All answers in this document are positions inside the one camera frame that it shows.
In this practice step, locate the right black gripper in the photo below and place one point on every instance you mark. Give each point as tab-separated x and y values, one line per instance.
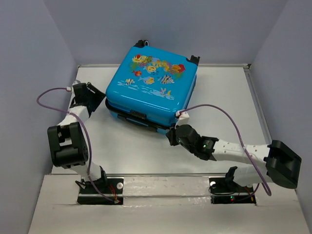
170	135

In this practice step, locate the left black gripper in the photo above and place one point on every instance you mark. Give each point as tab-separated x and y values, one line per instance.
99	95

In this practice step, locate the blue hard-shell suitcase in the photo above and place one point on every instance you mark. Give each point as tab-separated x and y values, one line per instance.
150	86

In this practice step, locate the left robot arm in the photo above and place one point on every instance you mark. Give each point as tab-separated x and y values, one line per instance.
69	142

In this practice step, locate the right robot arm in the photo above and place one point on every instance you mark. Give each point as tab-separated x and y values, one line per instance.
273	163

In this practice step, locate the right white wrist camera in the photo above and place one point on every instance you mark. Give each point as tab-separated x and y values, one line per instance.
182	118

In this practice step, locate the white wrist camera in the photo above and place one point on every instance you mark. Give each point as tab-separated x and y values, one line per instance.
182	118
76	82

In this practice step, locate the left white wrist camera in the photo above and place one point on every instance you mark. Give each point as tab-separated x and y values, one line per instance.
76	82

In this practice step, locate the aluminium table rail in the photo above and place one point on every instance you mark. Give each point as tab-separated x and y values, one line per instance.
187	174

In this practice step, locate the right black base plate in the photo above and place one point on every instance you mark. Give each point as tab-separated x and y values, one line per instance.
224	193

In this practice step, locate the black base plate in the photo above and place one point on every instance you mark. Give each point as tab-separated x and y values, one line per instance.
113	192
224	193

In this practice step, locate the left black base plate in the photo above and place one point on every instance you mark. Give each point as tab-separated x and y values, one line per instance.
113	192

